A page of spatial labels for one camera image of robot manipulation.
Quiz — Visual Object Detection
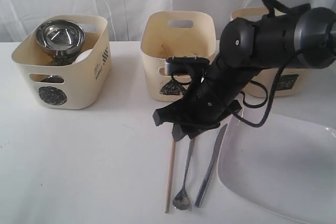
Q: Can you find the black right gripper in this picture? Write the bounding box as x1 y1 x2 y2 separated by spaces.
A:
153 60 242 142

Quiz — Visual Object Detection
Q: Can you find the wooden chopstick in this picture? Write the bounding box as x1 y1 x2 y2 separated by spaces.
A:
164 140 176 214

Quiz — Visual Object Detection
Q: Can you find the white ceramic bowl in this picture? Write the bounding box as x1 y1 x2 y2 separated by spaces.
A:
73 49 92 64

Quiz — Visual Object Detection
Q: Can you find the stainless steel bowl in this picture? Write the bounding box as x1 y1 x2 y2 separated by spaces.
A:
35 19 86 66

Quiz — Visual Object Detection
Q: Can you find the steel mug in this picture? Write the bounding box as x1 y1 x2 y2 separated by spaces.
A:
40 75 64 83

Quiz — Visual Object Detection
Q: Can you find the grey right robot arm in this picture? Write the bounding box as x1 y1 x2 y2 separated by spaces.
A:
153 7 335 141

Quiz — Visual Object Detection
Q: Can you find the steel table knife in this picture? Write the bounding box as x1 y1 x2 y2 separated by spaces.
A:
194 124 228 208

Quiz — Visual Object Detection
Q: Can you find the long steel spoon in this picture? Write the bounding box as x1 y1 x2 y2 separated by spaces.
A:
172 138 195 210

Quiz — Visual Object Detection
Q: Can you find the cream bin with triangle mark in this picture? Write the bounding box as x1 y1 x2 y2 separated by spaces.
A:
140 10 216 102

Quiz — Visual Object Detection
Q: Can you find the white rectangular plate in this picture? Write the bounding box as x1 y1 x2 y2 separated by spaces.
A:
217 103 336 224

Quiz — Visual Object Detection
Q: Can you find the cream bin with circle mark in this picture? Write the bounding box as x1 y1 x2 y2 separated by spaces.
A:
12 15 111 110

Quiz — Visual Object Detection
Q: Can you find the cream bin with square mark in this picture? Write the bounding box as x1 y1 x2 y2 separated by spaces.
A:
230 7 311 98

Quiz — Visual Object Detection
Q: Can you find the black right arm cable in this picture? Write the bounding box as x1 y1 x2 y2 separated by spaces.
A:
170 0 336 127

